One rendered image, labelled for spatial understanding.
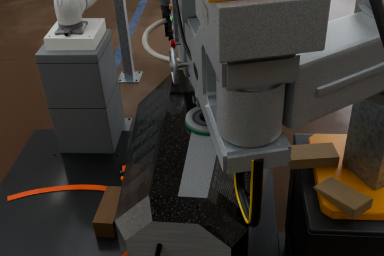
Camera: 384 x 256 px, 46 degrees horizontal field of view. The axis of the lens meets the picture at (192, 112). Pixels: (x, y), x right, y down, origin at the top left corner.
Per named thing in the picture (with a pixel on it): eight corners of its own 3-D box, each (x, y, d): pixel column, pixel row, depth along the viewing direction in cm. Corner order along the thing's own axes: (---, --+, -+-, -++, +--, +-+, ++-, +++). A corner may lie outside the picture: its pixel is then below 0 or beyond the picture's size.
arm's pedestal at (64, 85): (51, 158, 327) (23, 58, 283) (71, 119, 368) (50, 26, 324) (119, 159, 323) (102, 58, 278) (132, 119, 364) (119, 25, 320)
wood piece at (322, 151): (331, 151, 198) (332, 142, 195) (338, 166, 190) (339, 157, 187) (285, 154, 198) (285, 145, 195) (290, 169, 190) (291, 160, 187)
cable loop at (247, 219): (260, 238, 146) (264, 162, 128) (250, 240, 145) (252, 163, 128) (242, 189, 165) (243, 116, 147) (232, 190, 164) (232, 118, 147)
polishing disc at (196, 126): (189, 135, 203) (188, 132, 202) (182, 109, 220) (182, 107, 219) (236, 129, 205) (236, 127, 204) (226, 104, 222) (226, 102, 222)
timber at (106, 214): (110, 199, 288) (107, 185, 281) (128, 200, 286) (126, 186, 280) (95, 236, 263) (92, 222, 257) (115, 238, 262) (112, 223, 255)
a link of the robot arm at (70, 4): (52, 24, 289) (44, -10, 277) (67, 13, 303) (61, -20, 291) (74, 27, 285) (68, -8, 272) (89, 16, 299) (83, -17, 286)
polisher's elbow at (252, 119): (255, 104, 146) (257, 49, 135) (295, 135, 132) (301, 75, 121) (204, 124, 139) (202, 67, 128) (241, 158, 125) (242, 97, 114)
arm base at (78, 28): (52, 38, 286) (50, 30, 283) (61, 23, 304) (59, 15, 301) (81, 37, 285) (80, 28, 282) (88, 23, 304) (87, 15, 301)
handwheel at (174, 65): (199, 89, 180) (197, 55, 171) (174, 92, 179) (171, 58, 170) (192, 71, 192) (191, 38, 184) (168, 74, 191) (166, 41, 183)
